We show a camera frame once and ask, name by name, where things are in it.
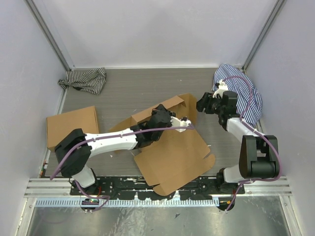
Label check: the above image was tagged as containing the brown cardboard box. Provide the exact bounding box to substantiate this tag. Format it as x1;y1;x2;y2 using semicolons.
109;93;215;191
46;106;99;151

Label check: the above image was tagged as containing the black white striped cloth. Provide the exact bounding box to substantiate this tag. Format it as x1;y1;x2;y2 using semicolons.
58;67;107;95

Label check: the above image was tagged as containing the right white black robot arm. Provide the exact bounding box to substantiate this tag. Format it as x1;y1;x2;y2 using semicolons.
196;91;281;194

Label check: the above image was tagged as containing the blue white striped cloth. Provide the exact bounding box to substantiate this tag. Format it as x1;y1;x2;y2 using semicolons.
212;64;263;127

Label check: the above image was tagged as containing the left aluminium frame post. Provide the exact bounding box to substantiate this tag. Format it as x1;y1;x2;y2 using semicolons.
25;0;75;71

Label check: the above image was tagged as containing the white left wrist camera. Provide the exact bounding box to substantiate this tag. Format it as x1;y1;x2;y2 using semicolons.
171;117;193;132

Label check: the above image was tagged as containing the aluminium frame post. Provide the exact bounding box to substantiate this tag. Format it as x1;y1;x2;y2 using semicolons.
242;0;287;72
25;0;75;71

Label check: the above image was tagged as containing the white slotted cable duct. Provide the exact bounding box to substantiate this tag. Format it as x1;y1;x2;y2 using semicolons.
35;197;220;208

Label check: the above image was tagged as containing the purple cable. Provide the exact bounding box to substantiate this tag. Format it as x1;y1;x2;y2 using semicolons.
50;125;196;214
221;75;281;212

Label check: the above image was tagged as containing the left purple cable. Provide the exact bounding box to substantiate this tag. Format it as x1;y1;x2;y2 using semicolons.
50;125;196;214

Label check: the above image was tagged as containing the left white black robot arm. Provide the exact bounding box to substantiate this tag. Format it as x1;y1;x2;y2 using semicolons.
50;104;183;195

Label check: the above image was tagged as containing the folded brown cardboard box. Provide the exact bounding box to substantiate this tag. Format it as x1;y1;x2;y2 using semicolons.
46;106;99;151

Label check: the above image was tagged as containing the right aluminium frame post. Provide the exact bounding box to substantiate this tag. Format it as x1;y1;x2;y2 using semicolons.
242;0;287;72

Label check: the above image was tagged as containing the aluminium front rail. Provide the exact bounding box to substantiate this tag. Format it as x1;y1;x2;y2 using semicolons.
24;177;292;197

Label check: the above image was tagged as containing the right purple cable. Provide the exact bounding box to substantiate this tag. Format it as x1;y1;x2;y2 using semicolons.
221;75;281;212

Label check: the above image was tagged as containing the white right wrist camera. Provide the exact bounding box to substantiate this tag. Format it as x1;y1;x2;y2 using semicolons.
212;80;229;99

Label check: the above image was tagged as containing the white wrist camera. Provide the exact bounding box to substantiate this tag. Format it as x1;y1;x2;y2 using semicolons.
171;117;193;132
212;80;229;99

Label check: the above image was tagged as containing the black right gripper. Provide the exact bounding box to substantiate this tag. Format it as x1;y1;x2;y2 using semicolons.
194;92;225;115

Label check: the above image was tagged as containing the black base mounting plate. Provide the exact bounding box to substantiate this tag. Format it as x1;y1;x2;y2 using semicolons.
84;176;245;201

